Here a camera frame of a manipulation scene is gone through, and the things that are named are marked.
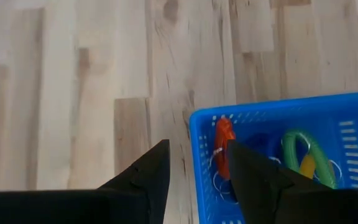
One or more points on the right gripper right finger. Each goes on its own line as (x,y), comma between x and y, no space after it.
(259,186)

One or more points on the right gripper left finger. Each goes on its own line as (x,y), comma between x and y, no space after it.
(141,193)

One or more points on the blue plastic basket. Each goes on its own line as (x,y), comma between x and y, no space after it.
(322,109)

